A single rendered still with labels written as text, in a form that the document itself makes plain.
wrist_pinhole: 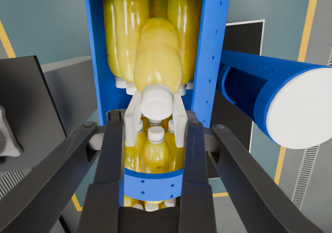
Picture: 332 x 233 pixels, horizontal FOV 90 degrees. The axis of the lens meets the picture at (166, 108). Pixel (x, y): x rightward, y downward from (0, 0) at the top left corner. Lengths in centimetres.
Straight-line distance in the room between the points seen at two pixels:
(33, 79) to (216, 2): 52
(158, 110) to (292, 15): 173
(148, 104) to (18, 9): 173
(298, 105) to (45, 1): 172
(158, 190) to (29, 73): 48
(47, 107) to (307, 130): 84
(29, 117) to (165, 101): 55
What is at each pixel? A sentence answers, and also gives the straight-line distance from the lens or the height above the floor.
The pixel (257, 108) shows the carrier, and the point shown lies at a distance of 65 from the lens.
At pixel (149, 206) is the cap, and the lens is 58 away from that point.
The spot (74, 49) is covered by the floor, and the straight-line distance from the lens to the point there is 167.
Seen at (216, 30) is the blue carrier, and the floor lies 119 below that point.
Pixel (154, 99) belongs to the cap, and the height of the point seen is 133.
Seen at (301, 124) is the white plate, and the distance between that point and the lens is 70.
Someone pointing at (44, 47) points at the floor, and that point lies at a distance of 178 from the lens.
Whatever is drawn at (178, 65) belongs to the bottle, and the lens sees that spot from 23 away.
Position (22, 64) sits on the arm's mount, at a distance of 62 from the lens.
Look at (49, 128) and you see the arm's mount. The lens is 67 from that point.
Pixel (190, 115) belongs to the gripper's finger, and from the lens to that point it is 16.
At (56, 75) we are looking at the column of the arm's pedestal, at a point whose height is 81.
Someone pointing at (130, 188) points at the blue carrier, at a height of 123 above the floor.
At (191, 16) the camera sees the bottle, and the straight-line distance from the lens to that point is 37.
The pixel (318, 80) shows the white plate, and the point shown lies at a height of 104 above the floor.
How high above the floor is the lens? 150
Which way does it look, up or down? 68 degrees down
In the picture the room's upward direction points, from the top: 175 degrees clockwise
